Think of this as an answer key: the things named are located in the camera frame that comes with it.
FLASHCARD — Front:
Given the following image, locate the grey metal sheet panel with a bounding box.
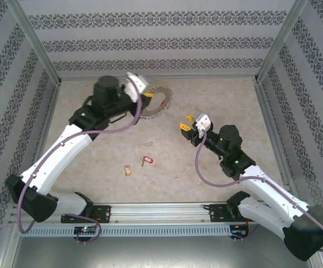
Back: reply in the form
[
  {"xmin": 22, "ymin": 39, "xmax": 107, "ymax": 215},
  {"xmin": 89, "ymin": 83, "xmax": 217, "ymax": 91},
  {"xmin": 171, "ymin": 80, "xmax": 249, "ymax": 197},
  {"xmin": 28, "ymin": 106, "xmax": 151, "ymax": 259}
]
[{"xmin": 0, "ymin": 236, "xmax": 323, "ymax": 268}]

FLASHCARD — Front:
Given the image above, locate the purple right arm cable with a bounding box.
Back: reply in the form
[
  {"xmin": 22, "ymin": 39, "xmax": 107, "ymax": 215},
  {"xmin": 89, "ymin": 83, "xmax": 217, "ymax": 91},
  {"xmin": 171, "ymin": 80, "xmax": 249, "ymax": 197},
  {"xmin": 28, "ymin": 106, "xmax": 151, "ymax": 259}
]
[{"xmin": 194, "ymin": 135, "xmax": 323, "ymax": 253}]

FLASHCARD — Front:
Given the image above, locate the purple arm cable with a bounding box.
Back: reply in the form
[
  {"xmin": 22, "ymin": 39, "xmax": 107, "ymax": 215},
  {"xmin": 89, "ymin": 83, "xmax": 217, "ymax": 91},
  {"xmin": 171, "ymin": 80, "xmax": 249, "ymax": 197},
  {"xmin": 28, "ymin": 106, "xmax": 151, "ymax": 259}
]
[
  {"xmin": 17, "ymin": 74, "xmax": 145, "ymax": 245},
  {"xmin": 194, "ymin": 135, "xmax": 323, "ymax": 253}
]

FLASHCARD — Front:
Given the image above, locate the grey slotted cable duct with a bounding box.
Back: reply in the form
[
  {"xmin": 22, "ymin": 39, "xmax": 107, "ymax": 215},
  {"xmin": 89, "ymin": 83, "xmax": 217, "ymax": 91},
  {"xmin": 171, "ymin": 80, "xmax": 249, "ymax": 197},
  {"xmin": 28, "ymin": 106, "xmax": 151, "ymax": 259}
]
[{"xmin": 20, "ymin": 224, "xmax": 232, "ymax": 237}]

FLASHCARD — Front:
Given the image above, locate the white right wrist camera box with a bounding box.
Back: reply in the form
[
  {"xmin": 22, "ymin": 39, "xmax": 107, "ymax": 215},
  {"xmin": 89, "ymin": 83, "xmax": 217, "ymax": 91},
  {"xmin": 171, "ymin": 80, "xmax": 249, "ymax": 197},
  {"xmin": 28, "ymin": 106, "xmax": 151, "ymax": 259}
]
[{"xmin": 192, "ymin": 111, "xmax": 213, "ymax": 138}]

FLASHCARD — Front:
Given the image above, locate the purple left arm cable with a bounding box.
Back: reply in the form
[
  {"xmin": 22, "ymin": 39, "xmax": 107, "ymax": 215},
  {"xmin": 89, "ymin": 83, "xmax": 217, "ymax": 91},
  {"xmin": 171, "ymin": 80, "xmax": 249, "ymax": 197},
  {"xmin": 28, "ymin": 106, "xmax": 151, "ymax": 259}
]
[{"xmin": 17, "ymin": 74, "xmax": 145, "ymax": 245}]

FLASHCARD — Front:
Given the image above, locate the large silver serrated keyring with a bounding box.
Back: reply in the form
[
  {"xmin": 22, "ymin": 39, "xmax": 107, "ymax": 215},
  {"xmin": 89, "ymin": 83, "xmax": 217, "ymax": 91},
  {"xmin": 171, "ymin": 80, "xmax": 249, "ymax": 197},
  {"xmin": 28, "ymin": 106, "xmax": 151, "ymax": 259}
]
[{"xmin": 138, "ymin": 85, "xmax": 173, "ymax": 120}]

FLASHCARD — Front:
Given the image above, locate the aluminium frame crossbar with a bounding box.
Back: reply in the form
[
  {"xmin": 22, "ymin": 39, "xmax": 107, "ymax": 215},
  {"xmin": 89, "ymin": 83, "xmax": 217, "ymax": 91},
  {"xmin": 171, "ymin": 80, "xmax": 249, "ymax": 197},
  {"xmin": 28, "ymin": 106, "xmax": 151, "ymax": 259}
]
[{"xmin": 58, "ymin": 74, "xmax": 259, "ymax": 82}]

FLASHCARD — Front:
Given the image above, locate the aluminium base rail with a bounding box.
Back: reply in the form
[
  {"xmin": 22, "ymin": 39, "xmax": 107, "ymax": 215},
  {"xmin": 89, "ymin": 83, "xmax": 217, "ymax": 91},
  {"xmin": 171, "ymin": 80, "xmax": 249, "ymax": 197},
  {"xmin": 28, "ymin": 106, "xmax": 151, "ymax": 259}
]
[{"xmin": 9, "ymin": 202, "xmax": 310, "ymax": 224}]

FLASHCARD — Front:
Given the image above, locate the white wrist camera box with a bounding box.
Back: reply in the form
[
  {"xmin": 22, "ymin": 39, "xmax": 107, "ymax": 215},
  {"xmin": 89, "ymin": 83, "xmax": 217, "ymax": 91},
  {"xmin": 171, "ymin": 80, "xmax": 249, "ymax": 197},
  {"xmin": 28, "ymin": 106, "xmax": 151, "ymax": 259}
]
[
  {"xmin": 123, "ymin": 71, "xmax": 151, "ymax": 103},
  {"xmin": 192, "ymin": 111, "xmax": 213, "ymax": 138}
]

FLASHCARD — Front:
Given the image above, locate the small circuit board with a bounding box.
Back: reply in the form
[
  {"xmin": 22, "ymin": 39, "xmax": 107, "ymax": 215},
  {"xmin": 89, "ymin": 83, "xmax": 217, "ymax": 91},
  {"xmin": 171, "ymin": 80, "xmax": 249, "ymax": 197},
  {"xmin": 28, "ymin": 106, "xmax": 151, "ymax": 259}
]
[
  {"xmin": 74, "ymin": 225, "xmax": 98, "ymax": 235},
  {"xmin": 230, "ymin": 223, "xmax": 250, "ymax": 238}
]

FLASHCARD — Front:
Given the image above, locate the aluminium side rail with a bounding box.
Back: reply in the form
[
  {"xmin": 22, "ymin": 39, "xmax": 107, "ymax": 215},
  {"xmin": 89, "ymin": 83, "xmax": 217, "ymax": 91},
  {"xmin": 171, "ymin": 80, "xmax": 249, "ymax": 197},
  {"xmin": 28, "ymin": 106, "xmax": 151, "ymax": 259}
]
[
  {"xmin": 20, "ymin": 82, "xmax": 63, "ymax": 204},
  {"xmin": 253, "ymin": 79, "xmax": 300, "ymax": 202}
]

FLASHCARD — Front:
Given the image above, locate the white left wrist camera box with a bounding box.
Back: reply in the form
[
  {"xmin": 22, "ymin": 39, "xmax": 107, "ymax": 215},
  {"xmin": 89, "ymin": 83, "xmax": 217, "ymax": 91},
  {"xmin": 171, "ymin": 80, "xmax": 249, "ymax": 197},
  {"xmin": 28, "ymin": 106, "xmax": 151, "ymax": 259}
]
[{"xmin": 123, "ymin": 71, "xmax": 151, "ymax": 103}]

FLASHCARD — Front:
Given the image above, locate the key with red tag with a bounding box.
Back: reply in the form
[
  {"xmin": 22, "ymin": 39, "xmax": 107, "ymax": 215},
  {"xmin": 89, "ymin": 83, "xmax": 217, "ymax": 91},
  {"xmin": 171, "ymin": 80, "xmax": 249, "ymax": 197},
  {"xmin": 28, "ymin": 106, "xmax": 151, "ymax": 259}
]
[{"xmin": 140, "ymin": 155, "xmax": 155, "ymax": 168}]

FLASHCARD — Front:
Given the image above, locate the aluminium frame post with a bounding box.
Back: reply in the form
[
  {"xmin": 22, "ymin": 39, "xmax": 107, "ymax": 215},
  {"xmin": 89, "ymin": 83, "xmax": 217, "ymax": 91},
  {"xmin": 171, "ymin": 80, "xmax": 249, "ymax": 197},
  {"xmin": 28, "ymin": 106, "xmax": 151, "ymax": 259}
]
[
  {"xmin": 4, "ymin": 0, "xmax": 62, "ymax": 85},
  {"xmin": 255, "ymin": 0, "xmax": 309, "ymax": 84}
]

